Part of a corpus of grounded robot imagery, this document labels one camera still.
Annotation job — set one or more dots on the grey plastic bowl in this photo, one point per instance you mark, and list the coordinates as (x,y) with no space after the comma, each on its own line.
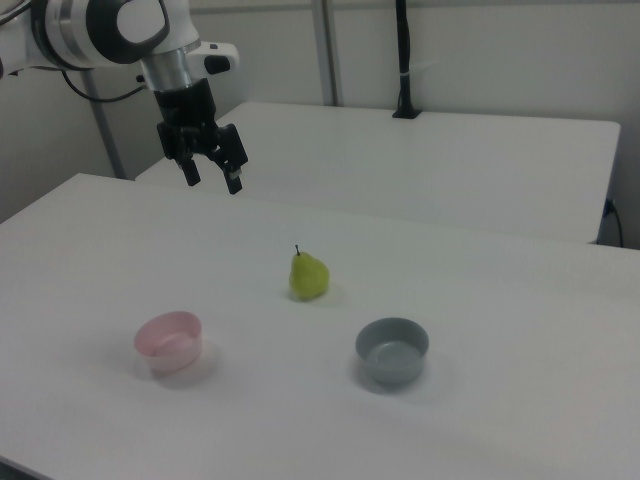
(395,372)

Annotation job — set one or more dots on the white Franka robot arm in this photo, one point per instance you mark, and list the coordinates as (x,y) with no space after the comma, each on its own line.
(75,30)

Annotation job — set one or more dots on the white side table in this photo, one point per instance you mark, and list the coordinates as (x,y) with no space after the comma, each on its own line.
(400,170)

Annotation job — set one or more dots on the grey metal partition post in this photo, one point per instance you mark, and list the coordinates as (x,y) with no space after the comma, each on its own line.
(104,130)
(327,50)

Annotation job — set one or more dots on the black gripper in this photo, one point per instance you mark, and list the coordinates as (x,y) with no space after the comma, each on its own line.
(185,120)

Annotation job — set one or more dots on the green pear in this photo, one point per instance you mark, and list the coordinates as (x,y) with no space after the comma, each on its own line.
(307,280)

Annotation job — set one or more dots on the pink plastic bowl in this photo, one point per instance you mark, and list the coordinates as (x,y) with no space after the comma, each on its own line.
(175,357)

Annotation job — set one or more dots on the black camera pole stand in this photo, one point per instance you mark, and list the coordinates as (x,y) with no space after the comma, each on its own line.
(404,50)

